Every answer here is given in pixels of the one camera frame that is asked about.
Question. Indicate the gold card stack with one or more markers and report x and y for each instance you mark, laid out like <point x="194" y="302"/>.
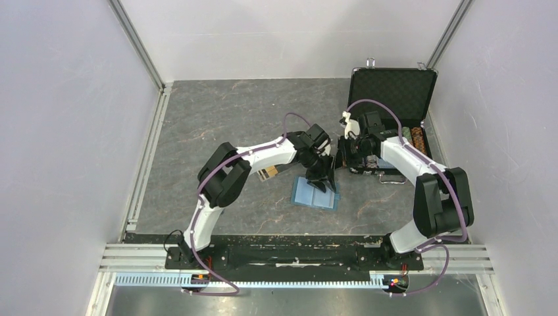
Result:
<point x="267" y="173"/>

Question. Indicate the black poker chip case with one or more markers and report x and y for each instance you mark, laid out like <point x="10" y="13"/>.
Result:
<point x="402" y="97"/>

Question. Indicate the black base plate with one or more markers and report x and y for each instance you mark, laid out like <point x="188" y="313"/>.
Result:
<point x="291" y="258"/>

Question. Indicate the aluminium frame post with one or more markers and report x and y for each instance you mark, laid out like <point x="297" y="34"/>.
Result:
<point x="136" y="42"/>
<point x="454" y="23"/>

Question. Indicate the left aluminium frame post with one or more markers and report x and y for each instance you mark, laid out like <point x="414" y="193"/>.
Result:
<point x="136" y="42"/>

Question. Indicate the right aluminium frame post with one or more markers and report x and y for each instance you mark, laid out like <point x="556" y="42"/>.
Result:
<point x="454" y="23"/>

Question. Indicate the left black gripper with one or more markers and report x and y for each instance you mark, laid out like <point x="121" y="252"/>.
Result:
<point x="326" y="170"/>

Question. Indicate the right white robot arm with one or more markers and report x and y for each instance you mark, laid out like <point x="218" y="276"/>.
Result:
<point x="442" y="202"/>

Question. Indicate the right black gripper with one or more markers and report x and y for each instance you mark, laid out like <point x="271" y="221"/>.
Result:
<point x="343" y="158"/>

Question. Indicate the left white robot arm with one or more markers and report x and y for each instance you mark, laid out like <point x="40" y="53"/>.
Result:
<point x="223" y="176"/>

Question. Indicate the white slotted cable duct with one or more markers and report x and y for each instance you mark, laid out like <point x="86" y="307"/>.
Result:
<point x="188" y="280"/>

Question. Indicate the blue card holder wallet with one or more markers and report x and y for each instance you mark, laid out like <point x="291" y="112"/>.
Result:
<point x="306" y="195"/>

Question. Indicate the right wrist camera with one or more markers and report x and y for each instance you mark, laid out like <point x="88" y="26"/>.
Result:
<point x="351" y="127"/>

